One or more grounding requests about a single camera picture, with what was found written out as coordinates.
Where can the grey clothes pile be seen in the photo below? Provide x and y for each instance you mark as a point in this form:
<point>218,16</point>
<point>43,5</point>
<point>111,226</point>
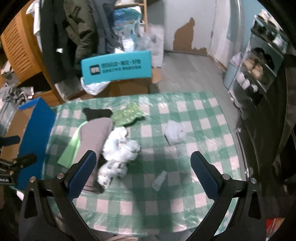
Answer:
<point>10,92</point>

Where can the blue cardboard storage box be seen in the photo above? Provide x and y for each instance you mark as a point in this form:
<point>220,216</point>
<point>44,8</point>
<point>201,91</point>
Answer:
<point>33,123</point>

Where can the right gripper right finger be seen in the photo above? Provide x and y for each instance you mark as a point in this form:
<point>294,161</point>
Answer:
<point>248,221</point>

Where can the metal shoe rack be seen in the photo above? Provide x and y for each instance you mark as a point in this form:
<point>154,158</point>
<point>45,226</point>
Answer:
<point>260,62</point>

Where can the white plastic bag bundle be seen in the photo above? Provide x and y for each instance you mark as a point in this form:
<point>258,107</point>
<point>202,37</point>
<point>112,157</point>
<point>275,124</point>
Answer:
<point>118,151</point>

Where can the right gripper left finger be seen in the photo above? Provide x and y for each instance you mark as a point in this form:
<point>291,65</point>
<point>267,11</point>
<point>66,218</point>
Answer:
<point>37,221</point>

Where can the black sock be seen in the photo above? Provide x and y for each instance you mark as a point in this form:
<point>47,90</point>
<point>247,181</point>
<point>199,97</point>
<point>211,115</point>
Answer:
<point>92,114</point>

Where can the grey green cloth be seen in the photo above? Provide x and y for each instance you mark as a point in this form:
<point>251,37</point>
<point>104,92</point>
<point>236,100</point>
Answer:
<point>91,135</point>

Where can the white plastic bag under box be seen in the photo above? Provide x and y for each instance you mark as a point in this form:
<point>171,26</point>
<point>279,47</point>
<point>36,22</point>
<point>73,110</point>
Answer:
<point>95,88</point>

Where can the hanging dark jackets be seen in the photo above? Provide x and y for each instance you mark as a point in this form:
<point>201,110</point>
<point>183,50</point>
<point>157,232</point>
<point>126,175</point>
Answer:
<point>72,31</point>

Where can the wooden louvered cabinet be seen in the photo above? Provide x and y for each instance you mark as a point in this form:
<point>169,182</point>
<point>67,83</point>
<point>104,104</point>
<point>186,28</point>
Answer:
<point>22,50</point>

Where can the light blue trash bin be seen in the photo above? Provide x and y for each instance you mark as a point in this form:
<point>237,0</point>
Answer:
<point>232,68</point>

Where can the grey fuzzy sock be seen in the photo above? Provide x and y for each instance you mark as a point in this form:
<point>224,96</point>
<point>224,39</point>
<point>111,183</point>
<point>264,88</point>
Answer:
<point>174,132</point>

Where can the small grey wrapper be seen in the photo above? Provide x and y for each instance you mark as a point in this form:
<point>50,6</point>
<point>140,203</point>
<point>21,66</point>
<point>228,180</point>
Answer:
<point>158,182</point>

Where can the blue white plastic bags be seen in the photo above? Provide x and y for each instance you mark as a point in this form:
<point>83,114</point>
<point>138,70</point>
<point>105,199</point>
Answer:
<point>130,29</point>

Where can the teal shoe box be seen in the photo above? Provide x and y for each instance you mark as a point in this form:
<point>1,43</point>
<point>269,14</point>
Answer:
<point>116,67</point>

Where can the green white checkered tablecloth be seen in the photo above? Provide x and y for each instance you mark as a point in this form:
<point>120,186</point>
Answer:
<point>130,206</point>

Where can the green sparkly cloth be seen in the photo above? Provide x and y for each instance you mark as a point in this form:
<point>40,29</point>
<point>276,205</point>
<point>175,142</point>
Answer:
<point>127,115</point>

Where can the brown cardboard box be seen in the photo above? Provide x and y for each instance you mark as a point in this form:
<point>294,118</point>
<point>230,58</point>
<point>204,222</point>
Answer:
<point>124,87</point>

